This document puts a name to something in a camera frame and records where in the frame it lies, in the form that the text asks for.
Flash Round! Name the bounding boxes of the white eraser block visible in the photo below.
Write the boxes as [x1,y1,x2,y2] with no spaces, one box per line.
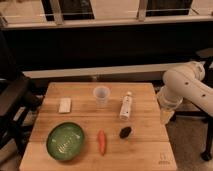
[59,98,71,113]

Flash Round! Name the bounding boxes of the orange carrot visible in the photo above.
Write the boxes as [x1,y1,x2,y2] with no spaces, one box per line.
[98,130,106,155]

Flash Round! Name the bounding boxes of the green bowl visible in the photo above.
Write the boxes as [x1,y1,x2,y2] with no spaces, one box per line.
[46,122,85,161]

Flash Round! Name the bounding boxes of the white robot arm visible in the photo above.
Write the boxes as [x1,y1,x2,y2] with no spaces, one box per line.
[157,61,213,125]

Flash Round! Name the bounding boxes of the clear plastic cup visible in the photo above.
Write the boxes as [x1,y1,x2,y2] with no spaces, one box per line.
[93,86,110,108]

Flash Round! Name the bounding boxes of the white bottle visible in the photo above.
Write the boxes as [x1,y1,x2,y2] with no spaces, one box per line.
[119,92,132,120]

